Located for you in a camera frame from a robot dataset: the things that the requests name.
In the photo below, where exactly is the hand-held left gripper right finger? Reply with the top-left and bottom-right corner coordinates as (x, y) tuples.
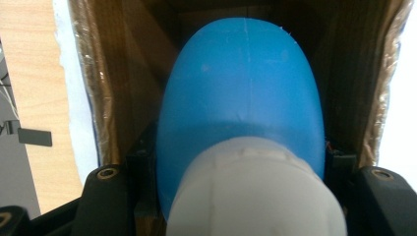
(324, 140), (359, 206)

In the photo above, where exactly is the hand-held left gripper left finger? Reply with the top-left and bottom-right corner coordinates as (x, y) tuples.
(125, 121), (159, 218)

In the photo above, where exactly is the blue bottle with white cap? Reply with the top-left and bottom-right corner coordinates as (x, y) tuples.
(155, 17), (349, 236)

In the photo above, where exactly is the blue cardboard box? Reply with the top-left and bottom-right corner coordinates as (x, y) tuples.
(67, 0), (415, 236)

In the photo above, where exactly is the black tape strip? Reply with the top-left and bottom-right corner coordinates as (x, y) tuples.
(17, 127), (54, 148)

